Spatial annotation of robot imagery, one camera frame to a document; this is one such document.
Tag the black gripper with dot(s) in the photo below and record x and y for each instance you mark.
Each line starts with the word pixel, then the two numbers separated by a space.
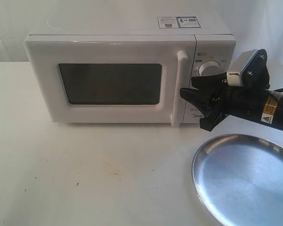
pixel 215 99

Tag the white microwave door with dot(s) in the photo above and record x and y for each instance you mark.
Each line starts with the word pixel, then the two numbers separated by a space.
pixel 113 79

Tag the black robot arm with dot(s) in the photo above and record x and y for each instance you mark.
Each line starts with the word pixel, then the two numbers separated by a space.
pixel 272 115

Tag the white microwave oven body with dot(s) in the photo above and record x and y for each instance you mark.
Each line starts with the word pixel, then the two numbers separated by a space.
pixel 133 18

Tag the upper white control knob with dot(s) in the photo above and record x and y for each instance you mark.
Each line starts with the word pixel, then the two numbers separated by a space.
pixel 210 68

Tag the blue white label sticker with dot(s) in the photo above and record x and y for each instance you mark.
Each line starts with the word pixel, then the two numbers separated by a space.
pixel 178 22

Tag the round stainless steel tray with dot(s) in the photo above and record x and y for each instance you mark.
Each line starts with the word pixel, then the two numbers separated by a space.
pixel 239 180

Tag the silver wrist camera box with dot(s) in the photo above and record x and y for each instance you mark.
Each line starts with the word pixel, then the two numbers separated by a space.
pixel 247 69

